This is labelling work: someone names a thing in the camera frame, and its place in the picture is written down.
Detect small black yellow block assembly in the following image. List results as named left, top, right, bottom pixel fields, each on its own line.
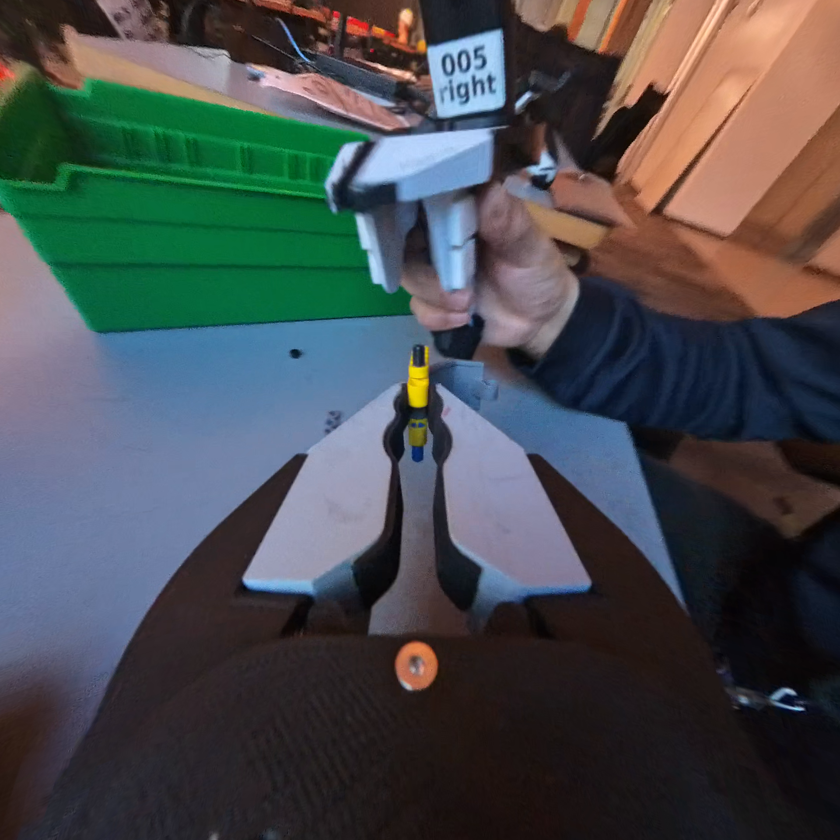
left=403, top=343, right=501, bottom=465

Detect grey desk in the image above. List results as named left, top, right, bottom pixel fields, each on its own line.
left=0, top=217, right=686, bottom=840

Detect flat cardboard box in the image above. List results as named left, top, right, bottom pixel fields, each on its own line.
left=505, top=169, right=632, bottom=252

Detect green storage bin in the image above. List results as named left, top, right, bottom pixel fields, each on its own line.
left=0, top=62, right=412, bottom=333

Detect patterned paper sheet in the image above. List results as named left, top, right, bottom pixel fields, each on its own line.
left=252, top=64, right=409, bottom=132

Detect person's right forearm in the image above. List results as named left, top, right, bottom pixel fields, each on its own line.
left=517, top=276, right=840, bottom=445

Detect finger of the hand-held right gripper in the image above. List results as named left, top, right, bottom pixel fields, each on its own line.
left=356, top=128, right=497, bottom=294
left=325, top=140, right=420, bottom=295

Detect pale wooden boards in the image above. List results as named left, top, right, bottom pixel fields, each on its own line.
left=617, top=0, right=840, bottom=263

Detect person's right hand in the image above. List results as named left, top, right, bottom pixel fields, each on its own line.
left=400, top=182, right=583, bottom=360

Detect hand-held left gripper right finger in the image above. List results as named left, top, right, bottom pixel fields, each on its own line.
left=428, top=384, right=593, bottom=613

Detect person's dark clothed body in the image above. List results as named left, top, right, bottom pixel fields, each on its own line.
left=640, top=446, right=840, bottom=788

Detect grey background table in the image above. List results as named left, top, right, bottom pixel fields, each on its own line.
left=66, top=26, right=421, bottom=132

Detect clear plastic parts bag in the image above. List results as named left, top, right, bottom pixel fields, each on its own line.
left=721, top=668, right=809, bottom=718

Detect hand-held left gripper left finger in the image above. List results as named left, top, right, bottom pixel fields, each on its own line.
left=243, top=384, right=404, bottom=608

